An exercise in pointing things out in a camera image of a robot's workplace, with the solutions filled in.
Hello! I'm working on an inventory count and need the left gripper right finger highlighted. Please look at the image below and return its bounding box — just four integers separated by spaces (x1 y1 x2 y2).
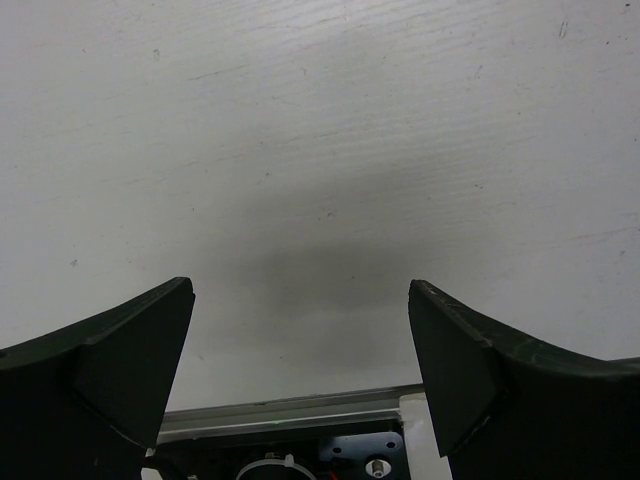
408 280 639 479

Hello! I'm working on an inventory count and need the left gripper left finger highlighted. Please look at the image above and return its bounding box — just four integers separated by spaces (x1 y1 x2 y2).
1 277 195 479

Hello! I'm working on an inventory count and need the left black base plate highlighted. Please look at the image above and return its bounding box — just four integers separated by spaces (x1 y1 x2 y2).
143 420 411 479

